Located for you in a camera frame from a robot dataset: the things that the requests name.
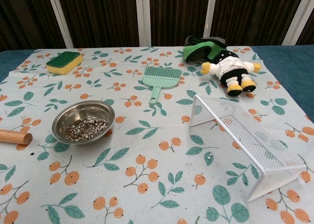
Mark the tan object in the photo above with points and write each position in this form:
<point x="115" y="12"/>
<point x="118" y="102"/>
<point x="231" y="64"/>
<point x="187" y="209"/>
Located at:
<point x="14" y="136"/>

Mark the stainless steel bowl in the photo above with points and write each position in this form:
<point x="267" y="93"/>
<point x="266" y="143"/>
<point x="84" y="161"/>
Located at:
<point x="73" y="111"/>

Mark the white double frame post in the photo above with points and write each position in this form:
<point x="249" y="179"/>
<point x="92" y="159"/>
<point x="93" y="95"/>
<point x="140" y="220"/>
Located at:
<point x="143" y="15"/>

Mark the yellow green sponge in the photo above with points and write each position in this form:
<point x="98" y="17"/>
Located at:
<point x="64" y="62"/>

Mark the floral orange fruit tablecloth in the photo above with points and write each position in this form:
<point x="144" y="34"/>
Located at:
<point x="147" y="165"/>

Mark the green grey folded cloth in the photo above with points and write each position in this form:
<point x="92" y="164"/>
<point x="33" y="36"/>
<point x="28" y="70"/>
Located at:
<point x="196" y="51"/>

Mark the mint green hand brush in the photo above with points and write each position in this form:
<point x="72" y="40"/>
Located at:
<point x="160" y="78"/>

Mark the blue table cover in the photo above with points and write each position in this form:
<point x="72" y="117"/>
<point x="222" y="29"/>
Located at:
<point x="289" y="67"/>

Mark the black white plush doll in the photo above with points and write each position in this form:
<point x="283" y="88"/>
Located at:
<point x="230" y="70"/>

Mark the white mesh rack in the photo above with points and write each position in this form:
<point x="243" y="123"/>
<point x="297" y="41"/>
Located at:
<point x="245" y="126"/>

